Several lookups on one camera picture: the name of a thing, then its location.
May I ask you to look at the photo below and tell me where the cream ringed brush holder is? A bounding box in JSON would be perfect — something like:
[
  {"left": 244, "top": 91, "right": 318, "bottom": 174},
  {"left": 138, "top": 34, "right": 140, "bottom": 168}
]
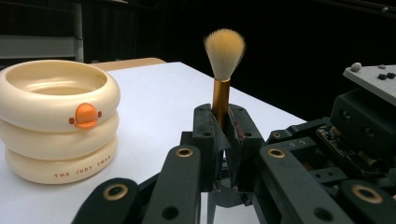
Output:
[{"left": 0, "top": 59, "right": 122, "bottom": 186}]

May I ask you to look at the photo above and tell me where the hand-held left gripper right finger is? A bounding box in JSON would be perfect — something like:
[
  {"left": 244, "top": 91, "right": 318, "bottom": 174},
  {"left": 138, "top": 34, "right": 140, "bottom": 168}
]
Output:
[{"left": 224, "top": 104, "right": 266, "bottom": 192}]

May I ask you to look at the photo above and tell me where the white metal desk frame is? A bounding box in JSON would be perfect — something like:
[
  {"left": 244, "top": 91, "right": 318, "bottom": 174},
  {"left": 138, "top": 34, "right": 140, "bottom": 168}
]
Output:
[{"left": 0, "top": 0, "right": 129, "bottom": 64}]

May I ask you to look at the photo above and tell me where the makeup brush with gold ferrule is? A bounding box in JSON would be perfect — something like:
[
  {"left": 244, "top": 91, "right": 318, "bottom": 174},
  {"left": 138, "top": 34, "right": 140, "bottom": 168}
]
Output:
[{"left": 203, "top": 28, "right": 248, "bottom": 132}]

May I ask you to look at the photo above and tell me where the white tabletop board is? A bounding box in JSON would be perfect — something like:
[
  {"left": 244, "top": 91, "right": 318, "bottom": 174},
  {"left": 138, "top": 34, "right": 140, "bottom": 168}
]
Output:
[{"left": 0, "top": 61, "right": 308, "bottom": 224}]

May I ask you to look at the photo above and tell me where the wooden table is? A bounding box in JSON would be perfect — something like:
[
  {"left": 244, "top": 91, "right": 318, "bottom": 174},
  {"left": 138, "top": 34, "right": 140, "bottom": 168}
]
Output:
[{"left": 89, "top": 56, "right": 168, "bottom": 73}]

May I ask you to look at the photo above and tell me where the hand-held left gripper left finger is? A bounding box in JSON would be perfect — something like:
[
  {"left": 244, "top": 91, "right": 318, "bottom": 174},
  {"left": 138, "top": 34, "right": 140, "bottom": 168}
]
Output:
[{"left": 180, "top": 104, "right": 232, "bottom": 192}]

